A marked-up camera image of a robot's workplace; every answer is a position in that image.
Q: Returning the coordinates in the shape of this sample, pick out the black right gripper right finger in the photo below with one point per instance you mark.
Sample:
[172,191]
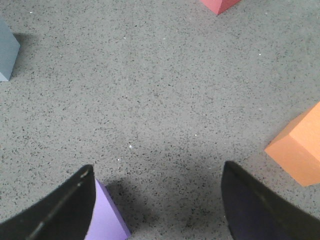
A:
[254,212]

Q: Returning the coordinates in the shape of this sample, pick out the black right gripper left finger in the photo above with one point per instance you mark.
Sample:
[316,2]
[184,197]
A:
[64,214]

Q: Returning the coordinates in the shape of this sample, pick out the light blue foam cube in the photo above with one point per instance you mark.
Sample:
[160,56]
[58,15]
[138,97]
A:
[9,48]

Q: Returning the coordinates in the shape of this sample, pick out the purple cube at right edge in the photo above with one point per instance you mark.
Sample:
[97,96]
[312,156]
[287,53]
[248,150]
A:
[106,222]

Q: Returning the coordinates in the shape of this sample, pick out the orange foam cube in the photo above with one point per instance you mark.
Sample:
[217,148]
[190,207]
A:
[297,147]

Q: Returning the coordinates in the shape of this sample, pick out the red foam cube far right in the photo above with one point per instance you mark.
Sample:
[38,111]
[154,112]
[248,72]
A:
[219,6]

